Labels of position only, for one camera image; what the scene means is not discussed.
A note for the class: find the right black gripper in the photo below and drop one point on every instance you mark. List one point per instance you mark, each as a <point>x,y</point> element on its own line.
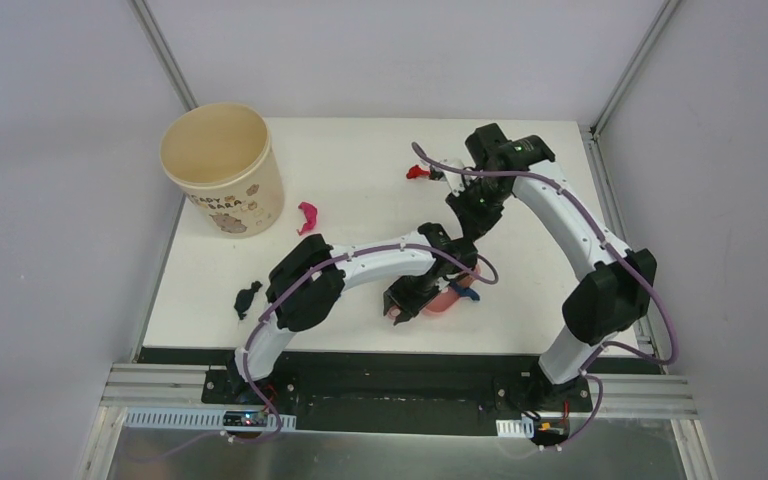
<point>473,224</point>

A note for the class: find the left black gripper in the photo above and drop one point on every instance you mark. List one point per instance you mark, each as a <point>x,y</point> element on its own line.
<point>408,301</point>

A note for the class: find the pink plastic dustpan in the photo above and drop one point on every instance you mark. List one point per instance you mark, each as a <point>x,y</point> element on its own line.
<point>446,298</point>

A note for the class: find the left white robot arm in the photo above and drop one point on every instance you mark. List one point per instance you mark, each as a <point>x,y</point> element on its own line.
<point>304,287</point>

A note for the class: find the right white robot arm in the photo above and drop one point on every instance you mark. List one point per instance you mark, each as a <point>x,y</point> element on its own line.
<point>614,281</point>

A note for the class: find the long blue paper scrap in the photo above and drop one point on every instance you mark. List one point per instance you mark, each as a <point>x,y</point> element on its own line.
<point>464,292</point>

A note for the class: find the red paper scrap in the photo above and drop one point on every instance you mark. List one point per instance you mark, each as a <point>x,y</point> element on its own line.
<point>416,171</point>

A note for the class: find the magenta paper scrap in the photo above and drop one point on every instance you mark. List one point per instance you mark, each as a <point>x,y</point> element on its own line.
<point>310,213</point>

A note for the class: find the black paper scrap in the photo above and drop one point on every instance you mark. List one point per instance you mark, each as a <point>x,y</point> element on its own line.
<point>244,299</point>

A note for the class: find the beige paper bucket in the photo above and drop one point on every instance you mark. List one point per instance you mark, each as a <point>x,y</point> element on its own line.
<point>221,156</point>

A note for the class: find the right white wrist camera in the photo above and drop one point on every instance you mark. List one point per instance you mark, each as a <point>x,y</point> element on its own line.
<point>450,173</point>

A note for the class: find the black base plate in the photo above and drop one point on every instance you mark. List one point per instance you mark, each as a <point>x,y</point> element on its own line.
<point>386,417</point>

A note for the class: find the right aluminium frame post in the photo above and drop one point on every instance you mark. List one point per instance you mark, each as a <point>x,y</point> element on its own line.
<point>666,11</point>

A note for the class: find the aluminium frame post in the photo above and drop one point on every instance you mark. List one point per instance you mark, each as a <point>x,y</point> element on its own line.
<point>163,52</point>
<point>666,11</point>

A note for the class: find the aluminium front rail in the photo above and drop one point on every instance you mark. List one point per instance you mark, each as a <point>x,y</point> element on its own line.
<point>298,392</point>

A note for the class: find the left aluminium frame post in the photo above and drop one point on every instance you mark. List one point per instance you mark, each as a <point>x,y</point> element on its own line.
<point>163,52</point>

